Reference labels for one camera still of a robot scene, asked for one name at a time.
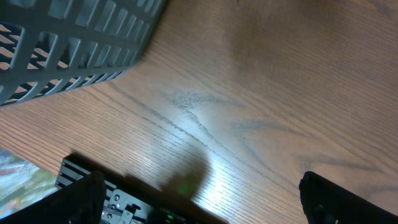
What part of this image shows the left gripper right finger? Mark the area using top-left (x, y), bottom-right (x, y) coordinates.
top-left (299, 171), bottom-right (397, 224)

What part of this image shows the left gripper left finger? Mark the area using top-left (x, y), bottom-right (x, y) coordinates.
top-left (1, 171), bottom-right (106, 224)

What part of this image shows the grey plastic mesh basket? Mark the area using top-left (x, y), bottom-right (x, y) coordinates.
top-left (1, 0), bottom-right (167, 106)

